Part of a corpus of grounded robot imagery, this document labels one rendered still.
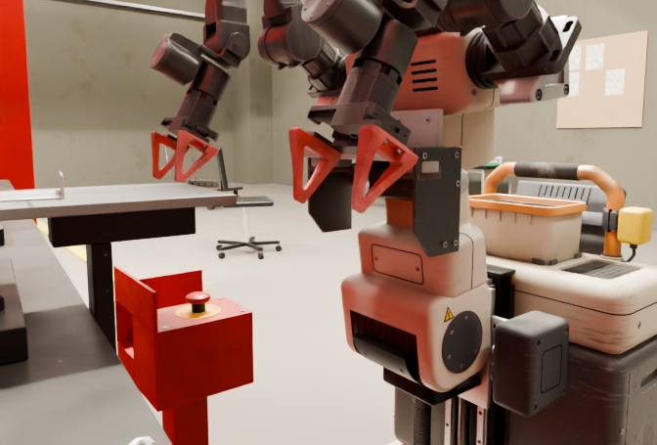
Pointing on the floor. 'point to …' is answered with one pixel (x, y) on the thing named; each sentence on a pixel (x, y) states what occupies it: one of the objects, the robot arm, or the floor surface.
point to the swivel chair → (243, 213)
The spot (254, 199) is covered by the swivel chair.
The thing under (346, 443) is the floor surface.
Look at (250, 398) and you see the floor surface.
